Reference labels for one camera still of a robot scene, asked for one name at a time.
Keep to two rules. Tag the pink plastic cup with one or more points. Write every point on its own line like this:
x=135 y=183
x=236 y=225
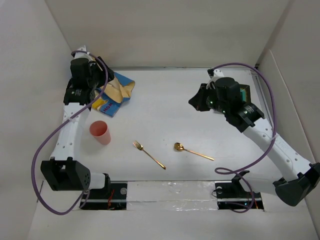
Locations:
x=100 y=131

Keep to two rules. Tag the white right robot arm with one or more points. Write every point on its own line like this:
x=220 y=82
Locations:
x=299 y=175

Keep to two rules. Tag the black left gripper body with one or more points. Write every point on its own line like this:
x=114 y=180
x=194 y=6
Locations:
x=98 y=77

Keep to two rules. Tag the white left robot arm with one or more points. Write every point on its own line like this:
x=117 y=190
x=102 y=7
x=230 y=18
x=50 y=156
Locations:
x=64 y=171

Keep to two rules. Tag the silver foil tape strip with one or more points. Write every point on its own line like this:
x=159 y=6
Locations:
x=171 y=196

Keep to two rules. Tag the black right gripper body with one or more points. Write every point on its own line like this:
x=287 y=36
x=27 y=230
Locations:
x=208 y=99

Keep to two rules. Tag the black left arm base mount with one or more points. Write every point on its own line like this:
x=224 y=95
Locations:
x=112 y=199

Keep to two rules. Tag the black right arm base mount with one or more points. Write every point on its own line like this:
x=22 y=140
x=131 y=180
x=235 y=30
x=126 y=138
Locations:
x=231 y=195

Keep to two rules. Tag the blue Pikachu placemat cloth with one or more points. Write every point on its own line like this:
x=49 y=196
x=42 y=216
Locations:
x=117 y=91

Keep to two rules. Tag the black and teal square plate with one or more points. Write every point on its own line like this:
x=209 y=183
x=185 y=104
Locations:
x=245 y=93

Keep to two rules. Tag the gold fork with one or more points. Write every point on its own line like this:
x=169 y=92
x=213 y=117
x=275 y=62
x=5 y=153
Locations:
x=141 y=148

